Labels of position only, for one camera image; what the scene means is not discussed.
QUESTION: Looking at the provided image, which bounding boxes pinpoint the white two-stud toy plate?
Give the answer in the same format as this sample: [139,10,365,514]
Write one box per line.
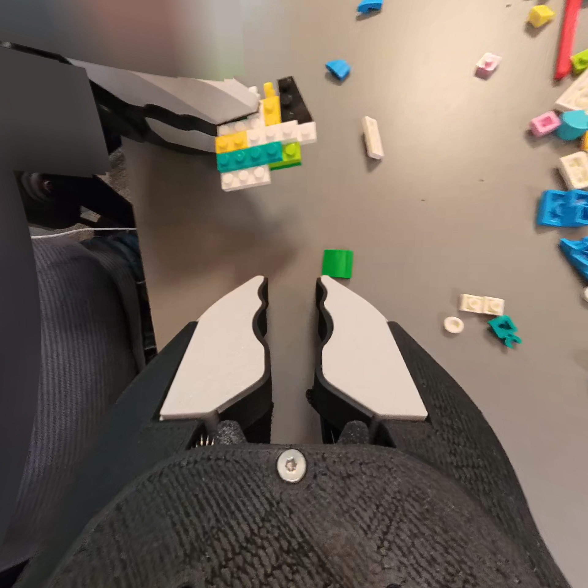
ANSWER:
[458,293,505,316]

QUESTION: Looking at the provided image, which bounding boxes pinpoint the teal toy piece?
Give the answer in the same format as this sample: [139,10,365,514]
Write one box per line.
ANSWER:
[487,315,522,349]

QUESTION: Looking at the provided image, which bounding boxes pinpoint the person's grey sweater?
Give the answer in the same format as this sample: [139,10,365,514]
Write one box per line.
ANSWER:
[9,232,148,566]

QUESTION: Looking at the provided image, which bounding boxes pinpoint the multicoloured toy brick assembly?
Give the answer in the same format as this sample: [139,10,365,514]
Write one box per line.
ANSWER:
[215,76,318,192]

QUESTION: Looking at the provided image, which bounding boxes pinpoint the white long toy plate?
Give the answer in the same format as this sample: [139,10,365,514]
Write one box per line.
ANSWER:
[361,116,385,160]

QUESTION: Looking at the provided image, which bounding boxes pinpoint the person's blue jeans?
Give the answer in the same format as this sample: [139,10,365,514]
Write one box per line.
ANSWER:
[99,232,143,285]

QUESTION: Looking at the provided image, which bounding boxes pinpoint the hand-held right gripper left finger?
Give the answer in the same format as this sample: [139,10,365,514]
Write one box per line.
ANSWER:
[159,275,273,435]

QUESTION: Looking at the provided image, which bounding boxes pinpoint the thin white cable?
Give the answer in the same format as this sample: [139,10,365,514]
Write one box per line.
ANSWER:
[30,227,138,239]

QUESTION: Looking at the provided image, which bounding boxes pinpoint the black chair base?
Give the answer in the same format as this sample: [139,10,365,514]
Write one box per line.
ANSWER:
[18,171,135,230]

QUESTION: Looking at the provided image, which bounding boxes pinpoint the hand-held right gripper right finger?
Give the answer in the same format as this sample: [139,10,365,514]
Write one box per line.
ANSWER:
[313,275,429,435]

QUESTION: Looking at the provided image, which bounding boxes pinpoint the pink toy brick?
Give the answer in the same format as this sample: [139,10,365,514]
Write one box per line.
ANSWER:
[475,52,503,79]

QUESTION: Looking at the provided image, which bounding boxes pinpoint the pile of colourful toy bricks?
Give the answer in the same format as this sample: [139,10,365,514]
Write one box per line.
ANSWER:
[530,80,588,304]

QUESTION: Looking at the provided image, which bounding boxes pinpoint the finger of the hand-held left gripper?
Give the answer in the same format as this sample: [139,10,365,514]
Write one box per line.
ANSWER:
[145,116,222,154]
[68,58,262,125]

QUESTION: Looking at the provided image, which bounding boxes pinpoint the green toy brick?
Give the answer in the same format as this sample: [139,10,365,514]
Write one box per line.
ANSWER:
[322,249,355,280]

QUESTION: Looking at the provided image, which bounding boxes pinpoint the red toy stick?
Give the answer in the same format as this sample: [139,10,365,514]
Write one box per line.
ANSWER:
[554,0,583,81]

